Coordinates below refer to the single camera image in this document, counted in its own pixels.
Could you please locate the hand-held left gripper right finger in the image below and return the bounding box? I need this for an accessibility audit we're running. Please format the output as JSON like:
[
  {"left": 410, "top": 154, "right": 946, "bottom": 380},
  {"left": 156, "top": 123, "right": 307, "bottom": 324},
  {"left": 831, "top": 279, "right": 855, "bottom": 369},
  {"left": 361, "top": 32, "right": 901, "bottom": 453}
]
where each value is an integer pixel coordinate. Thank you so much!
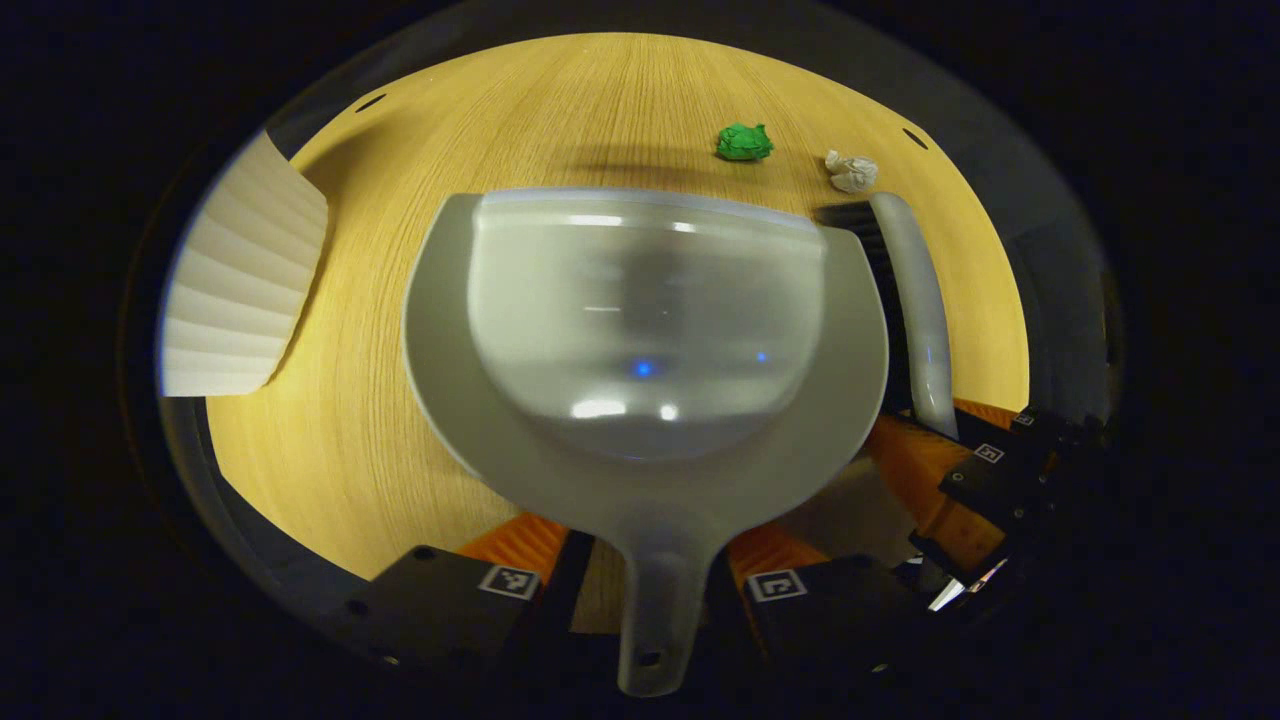
[{"left": 705, "top": 520, "right": 938, "bottom": 693}]

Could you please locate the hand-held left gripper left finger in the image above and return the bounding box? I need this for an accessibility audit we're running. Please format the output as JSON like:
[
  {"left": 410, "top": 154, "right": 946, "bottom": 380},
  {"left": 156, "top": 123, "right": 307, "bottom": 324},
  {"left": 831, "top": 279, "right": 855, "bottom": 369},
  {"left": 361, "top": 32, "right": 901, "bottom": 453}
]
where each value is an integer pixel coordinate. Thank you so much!
[{"left": 345, "top": 512, "right": 597, "bottom": 691}]

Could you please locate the grey plastic dustpan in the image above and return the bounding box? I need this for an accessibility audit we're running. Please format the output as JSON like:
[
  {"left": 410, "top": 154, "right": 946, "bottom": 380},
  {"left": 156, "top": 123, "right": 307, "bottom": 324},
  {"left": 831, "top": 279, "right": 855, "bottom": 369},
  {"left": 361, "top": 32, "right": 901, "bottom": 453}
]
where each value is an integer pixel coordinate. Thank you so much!
[{"left": 403, "top": 187, "right": 890, "bottom": 698}]

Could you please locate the small grey broom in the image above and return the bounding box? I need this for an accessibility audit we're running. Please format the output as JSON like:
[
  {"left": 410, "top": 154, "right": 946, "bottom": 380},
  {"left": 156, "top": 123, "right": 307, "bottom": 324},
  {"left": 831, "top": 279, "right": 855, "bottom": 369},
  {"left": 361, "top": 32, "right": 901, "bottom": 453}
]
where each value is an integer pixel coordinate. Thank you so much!
[{"left": 815, "top": 192, "right": 960, "bottom": 442}]

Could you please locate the white paper trash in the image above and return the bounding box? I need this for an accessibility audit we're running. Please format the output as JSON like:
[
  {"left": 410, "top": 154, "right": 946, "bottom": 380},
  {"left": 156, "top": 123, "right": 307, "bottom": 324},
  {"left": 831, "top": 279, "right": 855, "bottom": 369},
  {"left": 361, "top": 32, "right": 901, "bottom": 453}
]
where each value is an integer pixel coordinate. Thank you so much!
[{"left": 825, "top": 150, "right": 880, "bottom": 194}]

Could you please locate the green paper trash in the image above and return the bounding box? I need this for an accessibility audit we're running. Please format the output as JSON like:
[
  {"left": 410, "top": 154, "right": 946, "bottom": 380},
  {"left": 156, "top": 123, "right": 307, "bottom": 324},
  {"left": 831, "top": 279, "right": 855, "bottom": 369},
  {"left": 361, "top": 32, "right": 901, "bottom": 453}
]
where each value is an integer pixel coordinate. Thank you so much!
[{"left": 716, "top": 123, "right": 775, "bottom": 162}]

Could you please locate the white ribbed garbage bin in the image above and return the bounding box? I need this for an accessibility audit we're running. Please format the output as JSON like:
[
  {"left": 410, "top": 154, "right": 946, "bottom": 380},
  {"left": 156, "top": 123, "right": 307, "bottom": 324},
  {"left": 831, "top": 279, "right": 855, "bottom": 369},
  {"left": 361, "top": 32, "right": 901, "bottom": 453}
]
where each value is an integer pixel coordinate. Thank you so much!
[{"left": 160, "top": 130, "right": 330, "bottom": 399}]

